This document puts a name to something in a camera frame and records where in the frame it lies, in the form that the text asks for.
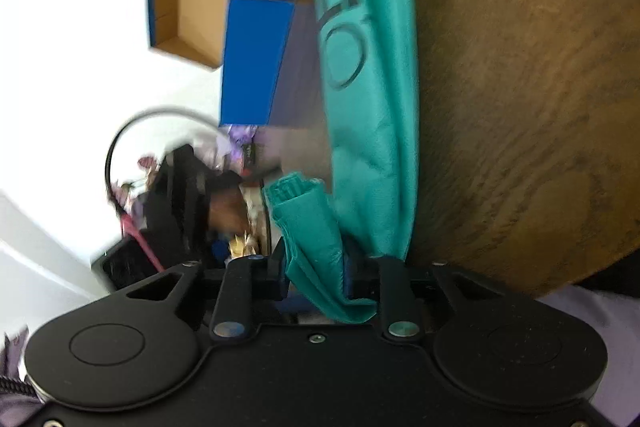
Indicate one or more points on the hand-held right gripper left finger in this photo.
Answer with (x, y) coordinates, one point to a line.
(272, 277)

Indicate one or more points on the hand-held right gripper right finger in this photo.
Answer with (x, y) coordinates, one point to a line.
(350, 279)

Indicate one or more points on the teal shopping bag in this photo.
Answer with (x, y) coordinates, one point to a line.
(370, 117)

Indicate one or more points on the person's left hand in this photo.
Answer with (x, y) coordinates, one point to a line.
(227, 212)

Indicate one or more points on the stack of wooden pieces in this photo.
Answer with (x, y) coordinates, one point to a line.
(242, 244)

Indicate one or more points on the pink flowers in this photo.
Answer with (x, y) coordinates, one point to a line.
(146, 162)

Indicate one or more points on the purple packet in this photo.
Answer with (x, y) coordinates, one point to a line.
(242, 136)

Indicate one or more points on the blue cardboard box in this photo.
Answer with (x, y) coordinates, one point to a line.
(255, 57)

